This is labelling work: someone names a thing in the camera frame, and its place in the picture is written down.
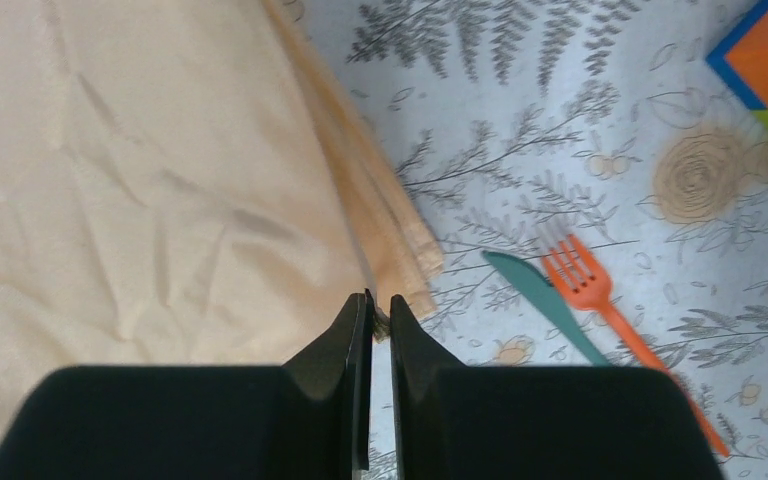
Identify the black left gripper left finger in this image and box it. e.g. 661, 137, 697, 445
0, 293, 375, 479

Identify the peach satin napkin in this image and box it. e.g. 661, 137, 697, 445
0, 1, 443, 441

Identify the floral patterned table mat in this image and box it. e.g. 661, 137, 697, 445
285, 1, 768, 479

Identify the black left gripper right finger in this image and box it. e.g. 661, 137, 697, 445
390, 296, 722, 479

